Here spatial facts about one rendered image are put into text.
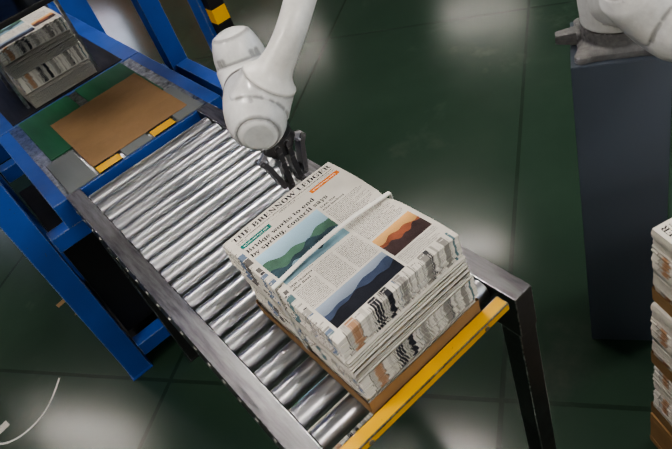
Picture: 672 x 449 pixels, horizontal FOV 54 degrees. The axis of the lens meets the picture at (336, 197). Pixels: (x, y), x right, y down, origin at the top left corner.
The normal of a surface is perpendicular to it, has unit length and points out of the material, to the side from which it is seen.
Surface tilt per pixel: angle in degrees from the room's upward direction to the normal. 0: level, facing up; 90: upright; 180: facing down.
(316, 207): 3
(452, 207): 0
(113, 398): 0
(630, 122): 90
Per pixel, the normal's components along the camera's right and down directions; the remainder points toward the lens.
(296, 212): -0.30, -0.70
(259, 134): 0.11, 0.71
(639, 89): -0.23, 0.69
